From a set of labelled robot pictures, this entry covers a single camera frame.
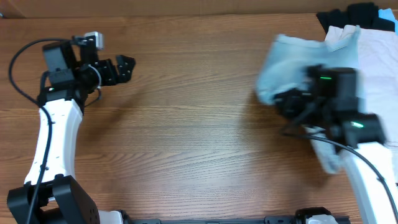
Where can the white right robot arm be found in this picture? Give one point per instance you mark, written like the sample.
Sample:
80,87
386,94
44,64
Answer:
328,110

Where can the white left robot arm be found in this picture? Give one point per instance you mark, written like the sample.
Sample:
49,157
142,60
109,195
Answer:
50,193

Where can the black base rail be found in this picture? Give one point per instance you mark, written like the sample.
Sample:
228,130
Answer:
301,216

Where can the light blue denim shorts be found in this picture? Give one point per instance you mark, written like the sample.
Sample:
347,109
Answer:
286,66

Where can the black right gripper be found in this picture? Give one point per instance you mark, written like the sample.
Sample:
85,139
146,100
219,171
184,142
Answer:
288,104

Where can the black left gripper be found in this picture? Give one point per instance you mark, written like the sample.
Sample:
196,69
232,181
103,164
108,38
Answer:
109,72

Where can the brown cardboard back panel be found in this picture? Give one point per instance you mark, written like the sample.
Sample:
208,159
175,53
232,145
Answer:
110,8

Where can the black garment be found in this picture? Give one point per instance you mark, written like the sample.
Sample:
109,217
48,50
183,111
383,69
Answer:
366,15

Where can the beige folded garment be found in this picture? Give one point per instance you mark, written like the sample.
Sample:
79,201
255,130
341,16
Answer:
377,50

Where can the light blue garment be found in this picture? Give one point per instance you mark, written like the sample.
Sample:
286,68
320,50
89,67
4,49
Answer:
388,15

